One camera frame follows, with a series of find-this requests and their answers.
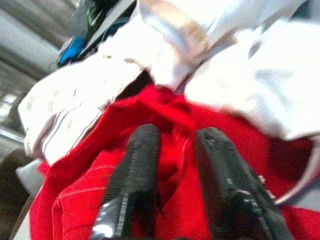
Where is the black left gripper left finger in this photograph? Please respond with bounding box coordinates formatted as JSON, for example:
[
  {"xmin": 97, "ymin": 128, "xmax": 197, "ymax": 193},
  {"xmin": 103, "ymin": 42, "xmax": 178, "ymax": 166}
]
[{"xmin": 91, "ymin": 123, "xmax": 161, "ymax": 240}]

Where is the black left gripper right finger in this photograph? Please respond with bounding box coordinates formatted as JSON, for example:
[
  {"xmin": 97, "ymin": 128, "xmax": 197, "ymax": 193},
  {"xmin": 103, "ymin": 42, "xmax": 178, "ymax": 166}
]
[{"xmin": 194, "ymin": 127, "xmax": 293, "ymax": 240}]

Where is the small blue object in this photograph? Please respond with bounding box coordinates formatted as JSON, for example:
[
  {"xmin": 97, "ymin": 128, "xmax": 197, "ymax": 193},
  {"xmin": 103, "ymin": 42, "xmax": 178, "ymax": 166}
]
[{"xmin": 58, "ymin": 36, "xmax": 86, "ymax": 67}]

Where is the plain red shirt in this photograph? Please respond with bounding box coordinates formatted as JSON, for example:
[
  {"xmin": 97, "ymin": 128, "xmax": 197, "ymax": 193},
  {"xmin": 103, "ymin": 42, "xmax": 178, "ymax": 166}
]
[{"xmin": 29, "ymin": 83, "xmax": 320, "ymax": 240}]

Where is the white garment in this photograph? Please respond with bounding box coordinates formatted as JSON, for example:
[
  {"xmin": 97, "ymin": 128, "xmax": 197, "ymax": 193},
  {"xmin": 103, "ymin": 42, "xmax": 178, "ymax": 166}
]
[{"xmin": 17, "ymin": 0, "xmax": 320, "ymax": 166}]

